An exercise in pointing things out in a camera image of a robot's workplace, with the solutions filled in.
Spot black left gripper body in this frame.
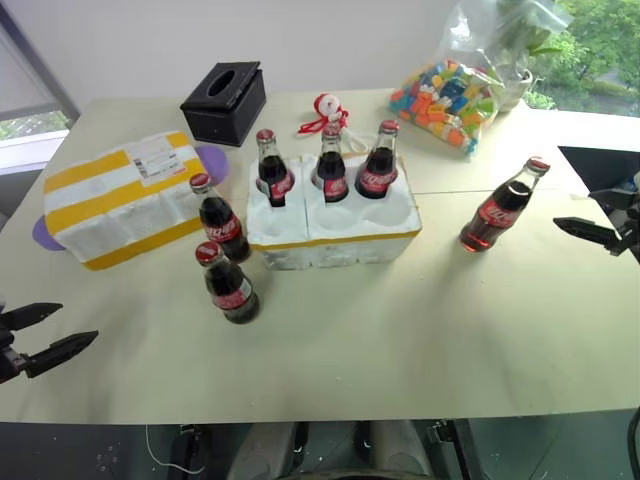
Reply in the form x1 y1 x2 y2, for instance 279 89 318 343
0 310 29 385

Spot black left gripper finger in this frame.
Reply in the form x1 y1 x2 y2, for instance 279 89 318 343
0 302 64 332
23 330 100 379

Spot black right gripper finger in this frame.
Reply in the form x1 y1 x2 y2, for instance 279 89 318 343
552 216 622 258
588 187 637 215

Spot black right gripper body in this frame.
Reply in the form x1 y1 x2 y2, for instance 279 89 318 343
615 202 640 261

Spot glass cola bottle red cap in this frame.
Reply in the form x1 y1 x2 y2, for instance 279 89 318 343
194 241 262 326
312 124 350 204
254 128 297 208
354 119 402 201
188 172 253 265
459 155 552 254

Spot white foam lid yellow tape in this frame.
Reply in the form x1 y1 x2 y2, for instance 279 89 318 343
42 130 212 272

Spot white foam bottle tray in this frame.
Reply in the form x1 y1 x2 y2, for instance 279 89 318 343
247 152 424 272

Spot black tissue box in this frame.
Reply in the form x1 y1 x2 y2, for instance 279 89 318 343
179 61 268 148

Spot black angular panel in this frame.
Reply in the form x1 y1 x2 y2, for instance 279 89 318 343
556 145 640 202

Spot white pot with green plant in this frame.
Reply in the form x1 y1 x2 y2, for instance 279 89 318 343
492 0 564 113

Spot clear bag of colourful blocks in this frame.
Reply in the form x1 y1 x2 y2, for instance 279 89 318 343
388 0 574 162

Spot purple plastic tray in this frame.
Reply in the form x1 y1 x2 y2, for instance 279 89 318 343
31 144 232 252

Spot thin white cable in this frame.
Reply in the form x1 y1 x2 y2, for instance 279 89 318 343
144 423 197 472

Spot black table leg bracket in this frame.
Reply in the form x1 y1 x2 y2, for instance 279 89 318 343
172 422 207 480
426 418 474 480

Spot red white toy with cord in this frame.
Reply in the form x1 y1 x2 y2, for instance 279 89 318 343
298 92 372 152

